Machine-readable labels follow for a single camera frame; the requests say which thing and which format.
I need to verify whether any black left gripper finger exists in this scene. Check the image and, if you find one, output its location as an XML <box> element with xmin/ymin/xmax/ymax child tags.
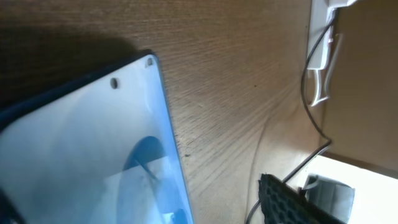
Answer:
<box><xmin>259</xmin><ymin>174</ymin><xmax>343</xmax><ymax>224</ymax></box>

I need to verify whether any blue Samsung Galaxy smartphone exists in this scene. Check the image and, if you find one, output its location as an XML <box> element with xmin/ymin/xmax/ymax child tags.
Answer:
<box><xmin>1</xmin><ymin>51</ymin><xmax>194</xmax><ymax>223</ymax></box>

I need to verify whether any white power strip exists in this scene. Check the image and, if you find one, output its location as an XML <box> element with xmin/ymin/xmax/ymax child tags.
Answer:
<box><xmin>306</xmin><ymin>0</ymin><xmax>358</xmax><ymax>71</ymax></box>

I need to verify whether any white power strip cord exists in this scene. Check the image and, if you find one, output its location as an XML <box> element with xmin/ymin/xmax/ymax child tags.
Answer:
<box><xmin>309</xmin><ymin>32</ymin><xmax>345</xmax><ymax>108</ymax></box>

